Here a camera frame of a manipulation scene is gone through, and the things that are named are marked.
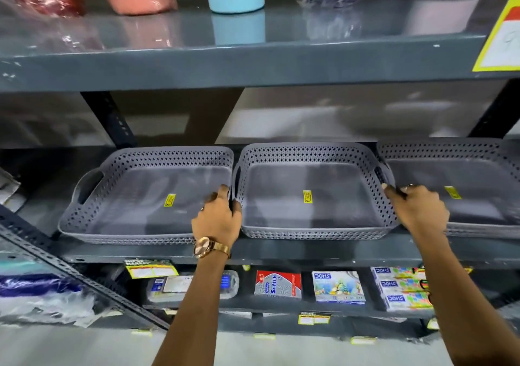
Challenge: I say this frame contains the colourful crayon box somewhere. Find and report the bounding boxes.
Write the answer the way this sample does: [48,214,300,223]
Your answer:
[383,292,434,312]
[377,278,430,295]
[371,267,426,281]

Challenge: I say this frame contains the person's left hand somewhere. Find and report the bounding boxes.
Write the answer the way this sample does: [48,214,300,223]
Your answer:
[191,184,243,252]

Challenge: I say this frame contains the yellow green shelf label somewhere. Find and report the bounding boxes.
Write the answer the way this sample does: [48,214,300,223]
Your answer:
[123,259,179,280]

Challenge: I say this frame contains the clear plastic bag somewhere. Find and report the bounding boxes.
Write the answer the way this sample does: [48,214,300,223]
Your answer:
[0,292,122,329]

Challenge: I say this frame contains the white packaged items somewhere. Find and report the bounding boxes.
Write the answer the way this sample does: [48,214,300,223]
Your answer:
[0,167,27,213]

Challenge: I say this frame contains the person's right hand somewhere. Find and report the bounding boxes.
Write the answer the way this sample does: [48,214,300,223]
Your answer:
[382,183,450,237]

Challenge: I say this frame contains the grey perforated plastic tray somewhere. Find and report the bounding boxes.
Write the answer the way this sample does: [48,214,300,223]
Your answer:
[58,146,235,245]
[232,142,401,241]
[376,138,520,239]

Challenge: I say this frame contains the gold wristwatch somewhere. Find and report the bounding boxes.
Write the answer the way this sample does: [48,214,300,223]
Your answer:
[193,237,231,259]

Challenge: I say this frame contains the person's right forearm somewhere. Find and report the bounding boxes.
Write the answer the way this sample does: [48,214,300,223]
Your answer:
[414,228,520,366]

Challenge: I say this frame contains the person's left forearm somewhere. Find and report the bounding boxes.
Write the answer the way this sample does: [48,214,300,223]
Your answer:
[152,248,230,366]

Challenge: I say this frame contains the yellow bordered price sign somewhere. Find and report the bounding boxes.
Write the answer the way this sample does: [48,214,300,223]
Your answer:
[472,0,520,72]

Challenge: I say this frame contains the grey metal shelf rack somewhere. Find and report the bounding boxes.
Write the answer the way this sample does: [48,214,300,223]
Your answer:
[0,0,520,348]

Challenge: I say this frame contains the colourful art supply box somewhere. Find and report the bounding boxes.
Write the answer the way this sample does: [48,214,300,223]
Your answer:
[311,271,366,305]

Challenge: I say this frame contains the blue plastic bag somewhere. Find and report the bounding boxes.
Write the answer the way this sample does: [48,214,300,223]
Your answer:
[0,273,84,298]

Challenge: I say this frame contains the yellow shelf price label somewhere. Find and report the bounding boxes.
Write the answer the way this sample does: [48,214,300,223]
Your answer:
[298,312,331,326]

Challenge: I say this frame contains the clear plastic packaged box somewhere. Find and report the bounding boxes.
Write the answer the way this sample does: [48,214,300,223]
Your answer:
[145,270,240,304]

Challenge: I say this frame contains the red and grey packet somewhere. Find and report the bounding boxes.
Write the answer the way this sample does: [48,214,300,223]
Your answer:
[254,270,302,300]

